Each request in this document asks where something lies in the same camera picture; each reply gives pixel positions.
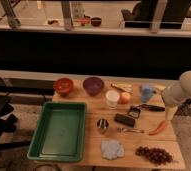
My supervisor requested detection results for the black rectangular block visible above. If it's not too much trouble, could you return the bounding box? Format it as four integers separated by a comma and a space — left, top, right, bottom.
114, 114, 135, 127

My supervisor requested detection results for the apple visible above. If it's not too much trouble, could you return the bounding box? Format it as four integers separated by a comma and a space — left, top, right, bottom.
119, 92, 131, 104

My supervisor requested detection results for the wooden utensil with banana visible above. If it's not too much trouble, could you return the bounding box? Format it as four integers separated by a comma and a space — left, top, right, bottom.
111, 83, 132, 93

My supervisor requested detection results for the black office chair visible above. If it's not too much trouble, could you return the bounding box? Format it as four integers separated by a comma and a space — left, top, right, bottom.
121, 0, 191, 29

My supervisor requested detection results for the bunch of dark grapes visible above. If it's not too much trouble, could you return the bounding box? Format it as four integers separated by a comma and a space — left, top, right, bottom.
135, 146, 173, 165

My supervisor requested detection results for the white lidded container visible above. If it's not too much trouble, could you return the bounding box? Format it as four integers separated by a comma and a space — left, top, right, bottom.
105, 90, 120, 108

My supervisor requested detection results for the black handled brush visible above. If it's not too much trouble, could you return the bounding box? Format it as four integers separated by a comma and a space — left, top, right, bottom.
128, 104, 165, 119

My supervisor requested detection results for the light blue sponge cloth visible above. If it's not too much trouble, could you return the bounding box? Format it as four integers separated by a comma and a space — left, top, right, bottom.
101, 140, 125, 160

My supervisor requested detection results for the purple bowl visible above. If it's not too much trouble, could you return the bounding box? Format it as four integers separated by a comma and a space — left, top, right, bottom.
83, 77, 104, 96

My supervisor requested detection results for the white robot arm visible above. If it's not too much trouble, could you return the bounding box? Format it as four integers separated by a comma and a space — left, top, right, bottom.
161, 71, 191, 121

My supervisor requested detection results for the red bowl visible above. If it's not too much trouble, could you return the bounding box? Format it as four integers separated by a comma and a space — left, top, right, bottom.
53, 78, 74, 96

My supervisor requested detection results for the green plastic tray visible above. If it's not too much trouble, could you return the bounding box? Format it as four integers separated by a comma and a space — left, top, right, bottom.
28, 102, 87, 162

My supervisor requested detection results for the orange carrot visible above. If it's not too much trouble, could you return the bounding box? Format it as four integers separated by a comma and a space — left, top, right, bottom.
149, 120, 168, 135

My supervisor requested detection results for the dark bowl on background floor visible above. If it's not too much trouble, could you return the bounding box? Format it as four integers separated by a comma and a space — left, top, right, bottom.
91, 17, 102, 27

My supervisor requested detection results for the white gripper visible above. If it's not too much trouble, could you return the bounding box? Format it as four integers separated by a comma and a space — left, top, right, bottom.
161, 82, 189, 121

